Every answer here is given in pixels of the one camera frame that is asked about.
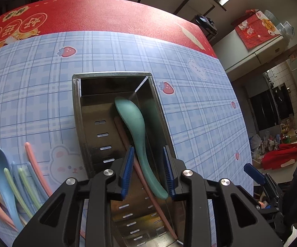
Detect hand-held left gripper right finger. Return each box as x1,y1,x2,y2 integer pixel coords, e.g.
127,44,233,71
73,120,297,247
162,145,284,247

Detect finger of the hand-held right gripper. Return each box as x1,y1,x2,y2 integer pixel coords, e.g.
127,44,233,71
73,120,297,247
243,163,267,186

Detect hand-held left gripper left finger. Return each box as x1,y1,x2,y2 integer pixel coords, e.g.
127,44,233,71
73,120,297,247
12,145,135,247

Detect teal spoon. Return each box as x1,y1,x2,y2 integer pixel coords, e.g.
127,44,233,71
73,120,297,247
114,96,169,199

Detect metal utensil box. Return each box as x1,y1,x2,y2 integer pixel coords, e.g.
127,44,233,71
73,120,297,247
72,71,187,247

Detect red cloth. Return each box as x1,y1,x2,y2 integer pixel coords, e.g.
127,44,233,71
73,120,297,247
262,143,297,170

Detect cluttered bottles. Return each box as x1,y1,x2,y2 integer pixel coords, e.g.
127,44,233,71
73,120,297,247
251,118,297,157

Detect pink chopstick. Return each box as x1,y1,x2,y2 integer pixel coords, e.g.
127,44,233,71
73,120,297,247
114,117,178,240
24,142,53,197

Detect green chopstick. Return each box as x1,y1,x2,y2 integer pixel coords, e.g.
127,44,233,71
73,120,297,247
4,168,34,218
18,168,42,210

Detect white refrigerator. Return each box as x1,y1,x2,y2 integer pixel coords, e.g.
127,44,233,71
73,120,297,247
224,28,290,76

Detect blue plaid table mat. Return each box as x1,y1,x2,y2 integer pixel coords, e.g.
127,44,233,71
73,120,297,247
0,31,254,247

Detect blue spoon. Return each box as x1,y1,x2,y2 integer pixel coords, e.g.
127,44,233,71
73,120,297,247
0,147,25,231

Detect red patterned box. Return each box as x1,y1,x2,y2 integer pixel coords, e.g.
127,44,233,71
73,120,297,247
235,10,283,49

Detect clear plastic containers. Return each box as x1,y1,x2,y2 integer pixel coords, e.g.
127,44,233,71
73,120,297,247
264,10,296,40

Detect black device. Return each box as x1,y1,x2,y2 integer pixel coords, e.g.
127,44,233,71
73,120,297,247
195,14,217,42

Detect red printed tablecloth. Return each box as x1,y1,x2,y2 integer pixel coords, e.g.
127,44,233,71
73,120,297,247
0,0,217,57

